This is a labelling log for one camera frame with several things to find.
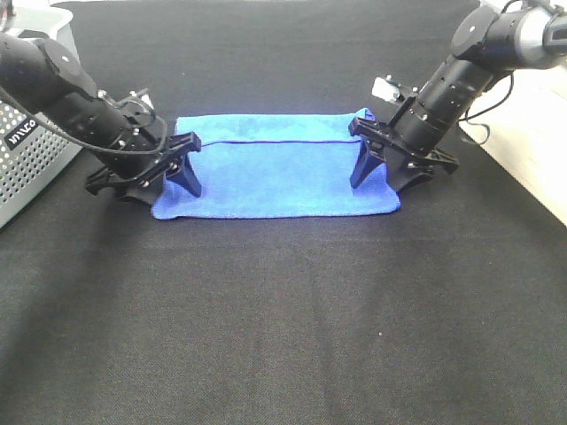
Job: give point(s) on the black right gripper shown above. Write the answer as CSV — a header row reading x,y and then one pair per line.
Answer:
x,y
414,134

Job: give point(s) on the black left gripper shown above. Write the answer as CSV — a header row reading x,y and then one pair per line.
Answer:
x,y
137,153

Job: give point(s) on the blue microfiber towel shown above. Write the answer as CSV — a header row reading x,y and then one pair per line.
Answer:
x,y
264,166

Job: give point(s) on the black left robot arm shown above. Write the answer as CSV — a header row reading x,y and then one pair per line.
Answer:
x,y
42,76

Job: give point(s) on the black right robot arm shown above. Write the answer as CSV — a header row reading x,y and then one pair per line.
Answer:
x,y
488,46

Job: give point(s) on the grey perforated laundry basket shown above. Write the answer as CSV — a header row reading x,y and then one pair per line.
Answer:
x,y
31,156

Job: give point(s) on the white plastic storage bin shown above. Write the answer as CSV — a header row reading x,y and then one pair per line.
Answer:
x,y
526,135

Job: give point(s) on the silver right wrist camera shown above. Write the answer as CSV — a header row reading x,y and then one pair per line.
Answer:
x,y
391,91

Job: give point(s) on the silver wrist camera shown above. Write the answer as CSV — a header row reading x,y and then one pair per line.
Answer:
x,y
391,91
135,104

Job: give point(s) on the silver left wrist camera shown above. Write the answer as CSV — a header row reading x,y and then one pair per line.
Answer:
x,y
135,104

